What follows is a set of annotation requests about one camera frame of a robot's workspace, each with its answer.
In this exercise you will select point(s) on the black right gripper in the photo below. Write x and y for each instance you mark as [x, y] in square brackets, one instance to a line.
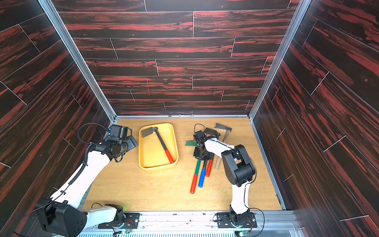
[200, 151]

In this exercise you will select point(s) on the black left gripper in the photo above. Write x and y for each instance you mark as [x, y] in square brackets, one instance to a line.
[132, 141]

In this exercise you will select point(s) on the green hoe red grip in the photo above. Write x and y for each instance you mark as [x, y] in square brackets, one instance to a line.
[196, 172]

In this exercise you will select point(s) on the black hoe red grip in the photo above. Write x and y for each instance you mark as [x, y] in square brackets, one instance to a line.
[150, 130]

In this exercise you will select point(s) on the yellow plastic storage tray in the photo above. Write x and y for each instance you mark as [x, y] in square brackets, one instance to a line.
[152, 156]

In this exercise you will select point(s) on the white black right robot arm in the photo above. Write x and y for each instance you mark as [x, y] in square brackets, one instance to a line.
[239, 170]

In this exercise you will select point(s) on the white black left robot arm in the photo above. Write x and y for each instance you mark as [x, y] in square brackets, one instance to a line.
[59, 214]

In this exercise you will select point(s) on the dark hoe red grip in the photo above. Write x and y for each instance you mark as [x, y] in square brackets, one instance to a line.
[211, 132]

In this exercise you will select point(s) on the steel hoe blue grip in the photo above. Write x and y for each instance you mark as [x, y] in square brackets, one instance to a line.
[201, 137]

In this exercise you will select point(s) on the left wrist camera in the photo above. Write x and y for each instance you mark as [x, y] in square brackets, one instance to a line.
[118, 133]

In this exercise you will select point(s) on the wooden handle hoe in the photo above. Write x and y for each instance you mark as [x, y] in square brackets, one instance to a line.
[226, 137]

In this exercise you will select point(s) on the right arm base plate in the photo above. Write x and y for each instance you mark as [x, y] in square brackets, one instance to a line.
[231, 220]

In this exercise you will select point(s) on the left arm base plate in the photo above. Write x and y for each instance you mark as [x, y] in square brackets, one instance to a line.
[129, 221]

